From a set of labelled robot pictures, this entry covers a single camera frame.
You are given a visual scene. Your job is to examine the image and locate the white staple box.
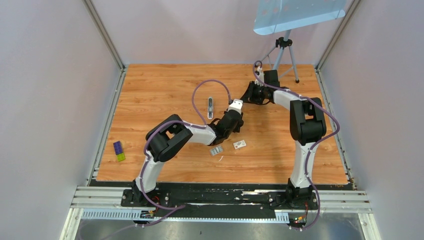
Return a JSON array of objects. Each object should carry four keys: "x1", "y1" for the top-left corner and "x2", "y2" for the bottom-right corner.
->
[{"x1": 233, "y1": 140, "x2": 247, "y2": 150}]

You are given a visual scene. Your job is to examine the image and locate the grey white stapler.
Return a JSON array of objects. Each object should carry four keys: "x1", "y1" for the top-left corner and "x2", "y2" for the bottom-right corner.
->
[{"x1": 207, "y1": 96, "x2": 214, "y2": 120}]

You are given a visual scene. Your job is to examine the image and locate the grey staple strips tray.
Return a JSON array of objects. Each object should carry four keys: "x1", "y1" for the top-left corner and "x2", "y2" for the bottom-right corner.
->
[{"x1": 209, "y1": 145, "x2": 224, "y2": 156}]

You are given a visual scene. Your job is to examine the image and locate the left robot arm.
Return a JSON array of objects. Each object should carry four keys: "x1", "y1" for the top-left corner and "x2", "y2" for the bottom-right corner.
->
[{"x1": 125, "y1": 109, "x2": 244, "y2": 206}]

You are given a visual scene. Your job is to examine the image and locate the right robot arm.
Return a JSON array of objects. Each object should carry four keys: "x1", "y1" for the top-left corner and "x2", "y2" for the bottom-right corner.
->
[{"x1": 241, "y1": 69, "x2": 327, "y2": 205}]

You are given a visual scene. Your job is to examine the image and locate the silver tripod stand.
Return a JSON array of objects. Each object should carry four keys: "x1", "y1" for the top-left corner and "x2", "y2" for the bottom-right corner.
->
[{"x1": 259, "y1": 29, "x2": 300, "y2": 84}]

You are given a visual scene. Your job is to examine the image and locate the light blue perforated panel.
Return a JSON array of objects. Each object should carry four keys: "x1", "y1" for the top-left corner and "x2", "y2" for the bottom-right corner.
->
[{"x1": 253, "y1": 0, "x2": 347, "y2": 36}]

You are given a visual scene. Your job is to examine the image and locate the green toy brick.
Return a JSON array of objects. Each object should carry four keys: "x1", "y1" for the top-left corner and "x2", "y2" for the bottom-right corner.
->
[{"x1": 116, "y1": 152, "x2": 126, "y2": 162}]

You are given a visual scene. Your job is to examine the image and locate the purple toy brick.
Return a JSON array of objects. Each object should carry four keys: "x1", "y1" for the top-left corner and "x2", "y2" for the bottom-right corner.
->
[{"x1": 113, "y1": 141, "x2": 124, "y2": 155}]

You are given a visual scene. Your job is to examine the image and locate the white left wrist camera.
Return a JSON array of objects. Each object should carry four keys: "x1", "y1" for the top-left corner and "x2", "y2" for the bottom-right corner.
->
[{"x1": 227, "y1": 99, "x2": 243, "y2": 115}]

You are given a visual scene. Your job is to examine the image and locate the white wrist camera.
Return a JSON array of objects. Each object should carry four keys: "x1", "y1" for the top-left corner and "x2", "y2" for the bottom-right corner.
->
[
  {"x1": 255, "y1": 66, "x2": 264, "y2": 86},
  {"x1": 227, "y1": 99, "x2": 243, "y2": 115}
]

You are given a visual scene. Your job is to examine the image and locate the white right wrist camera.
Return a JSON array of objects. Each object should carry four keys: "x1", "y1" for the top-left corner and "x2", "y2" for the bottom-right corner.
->
[{"x1": 255, "y1": 66, "x2": 264, "y2": 86}]

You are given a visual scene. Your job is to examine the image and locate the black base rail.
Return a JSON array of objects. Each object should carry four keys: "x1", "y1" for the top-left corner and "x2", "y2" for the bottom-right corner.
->
[{"x1": 120, "y1": 182, "x2": 321, "y2": 228}]

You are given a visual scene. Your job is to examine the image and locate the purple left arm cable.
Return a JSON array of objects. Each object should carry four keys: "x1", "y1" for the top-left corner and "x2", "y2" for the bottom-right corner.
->
[{"x1": 139, "y1": 79, "x2": 233, "y2": 229}]

